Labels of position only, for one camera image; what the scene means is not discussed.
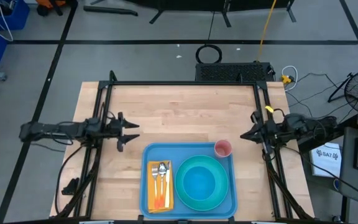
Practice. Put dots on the black vented computer case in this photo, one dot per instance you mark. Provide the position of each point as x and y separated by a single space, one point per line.
233 72

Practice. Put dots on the yellow cloth napkin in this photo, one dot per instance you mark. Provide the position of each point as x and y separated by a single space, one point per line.
150 193

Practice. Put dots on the pink plastic cup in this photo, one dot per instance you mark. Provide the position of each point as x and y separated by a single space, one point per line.
223 148

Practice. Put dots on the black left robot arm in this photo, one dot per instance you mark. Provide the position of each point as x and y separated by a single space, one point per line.
57 130

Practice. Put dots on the orange and black object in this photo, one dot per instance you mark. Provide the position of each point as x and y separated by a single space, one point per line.
47 3

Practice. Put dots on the black aluminium table frame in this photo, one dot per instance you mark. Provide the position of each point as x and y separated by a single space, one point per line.
179 83

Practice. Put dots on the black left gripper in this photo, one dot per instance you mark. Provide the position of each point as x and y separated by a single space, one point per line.
115 130

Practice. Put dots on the black tube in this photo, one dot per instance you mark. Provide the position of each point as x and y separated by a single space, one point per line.
110 10

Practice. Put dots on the black room divider panel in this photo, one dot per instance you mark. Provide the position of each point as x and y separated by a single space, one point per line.
197 3

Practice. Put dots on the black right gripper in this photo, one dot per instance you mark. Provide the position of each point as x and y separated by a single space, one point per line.
266 129

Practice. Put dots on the teal plate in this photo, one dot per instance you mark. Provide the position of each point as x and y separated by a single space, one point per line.
180 183

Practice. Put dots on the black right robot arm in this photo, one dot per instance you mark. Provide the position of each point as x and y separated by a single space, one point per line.
306 126

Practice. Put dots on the yellow tape tag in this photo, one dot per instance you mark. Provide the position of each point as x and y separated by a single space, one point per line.
269 108

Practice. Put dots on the blue plastic tray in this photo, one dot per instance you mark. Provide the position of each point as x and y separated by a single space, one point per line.
160 151

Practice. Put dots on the large blue storage bin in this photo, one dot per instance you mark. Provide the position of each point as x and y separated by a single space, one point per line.
17 18

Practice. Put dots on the metal spoon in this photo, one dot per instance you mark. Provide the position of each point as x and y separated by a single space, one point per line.
162 169

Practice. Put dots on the blue ribbed bowl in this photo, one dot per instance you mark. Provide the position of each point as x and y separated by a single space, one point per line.
199 183

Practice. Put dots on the white SA7 paper sign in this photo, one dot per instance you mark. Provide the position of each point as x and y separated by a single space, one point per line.
326 160

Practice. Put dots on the yellow power plug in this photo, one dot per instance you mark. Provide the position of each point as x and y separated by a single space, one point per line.
286 79

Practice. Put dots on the black frame clamp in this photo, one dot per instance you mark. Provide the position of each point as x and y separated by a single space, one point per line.
71 186

